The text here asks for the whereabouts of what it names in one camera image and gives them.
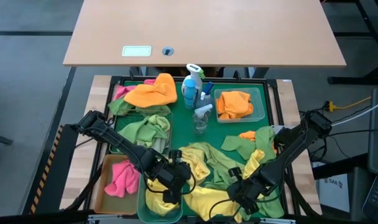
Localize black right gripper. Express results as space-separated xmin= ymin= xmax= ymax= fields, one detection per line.
xmin=228 ymin=167 xmax=266 ymax=216

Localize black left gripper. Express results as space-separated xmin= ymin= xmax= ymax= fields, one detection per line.
xmin=151 ymin=151 xmax=192 ymax=205

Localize yellow microfiber towel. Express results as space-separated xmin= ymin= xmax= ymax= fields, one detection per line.
xmin=144 ymin=177 xmax=181 ymax=216
xmin=242 ymin=149 xmax=266 ymax=180
xmin=182 ymin=185 xmax=243 ymax=223
xmin=178 ymin=146 xmax=211 ymax=187

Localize pink microfiber towel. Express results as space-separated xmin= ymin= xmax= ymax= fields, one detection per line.
xmin=104 ymin=159 xmax=141 ymax=198
xmin=113 ymin=78 xmax=157 ymax=101

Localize green plastic basket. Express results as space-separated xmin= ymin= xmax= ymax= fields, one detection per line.
xmin=136 ymin=174 xmax=183 ymax=224

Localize clear spray bottle white trigger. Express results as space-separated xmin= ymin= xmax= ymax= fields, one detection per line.
xmin=192 ymin=103 xmax=214 ymax=136

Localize white labelled box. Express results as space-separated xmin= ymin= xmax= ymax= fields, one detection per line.
xmin=313 ymin=172 xmax=352 ymax=215

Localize black support beam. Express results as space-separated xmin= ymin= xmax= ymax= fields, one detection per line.
xmin=311 ymin=152 xmax=369 ymax=181

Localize clear spray bottle blue trigger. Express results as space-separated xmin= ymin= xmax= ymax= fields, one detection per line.
xmin=196 ymin=81 xmax=215 ymax=110

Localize clear plastic container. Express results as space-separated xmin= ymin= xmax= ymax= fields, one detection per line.
xmin=213 ymin=87 xmax=267 ymax=124

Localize black base with hazard stripes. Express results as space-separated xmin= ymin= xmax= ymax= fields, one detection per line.
xmin=21 ymin=123 xmax=84 ymax=215

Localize white Bona spray bottle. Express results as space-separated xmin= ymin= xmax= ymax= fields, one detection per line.
xmin=181 ymin=63 xmax=206 ymax=94

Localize wooden desk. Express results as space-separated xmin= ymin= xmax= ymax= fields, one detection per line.
xmin=62 ymin=0 xmax=348 ymax=78

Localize black chair leg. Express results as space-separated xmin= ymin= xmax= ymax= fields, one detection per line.
xmin=0 ymin=132 xmax=14 ymax=146

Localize silver aluminium rail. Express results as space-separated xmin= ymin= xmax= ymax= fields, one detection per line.
xmin=86 ymin=213 xmax=297 ymax=224

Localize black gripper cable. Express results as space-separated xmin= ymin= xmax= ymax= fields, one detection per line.
xmin=208 ymin=198 xmax=239 ymax=222

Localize black table frame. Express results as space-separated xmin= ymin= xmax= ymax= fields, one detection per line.
xmin=83 ymin=73 xmax=305 ymax=220

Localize yellow extension cable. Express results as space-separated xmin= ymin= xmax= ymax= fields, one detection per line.
xmin=328 ymin=96 xmax=372 ymax=112

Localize white cable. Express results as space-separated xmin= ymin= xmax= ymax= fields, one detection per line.
xmin=330 ymin=99 xmax=378 ymax=127

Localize black desk frame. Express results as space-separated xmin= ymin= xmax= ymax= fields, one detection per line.
xmin=327 ymin=0 xmax=378 ymax=86

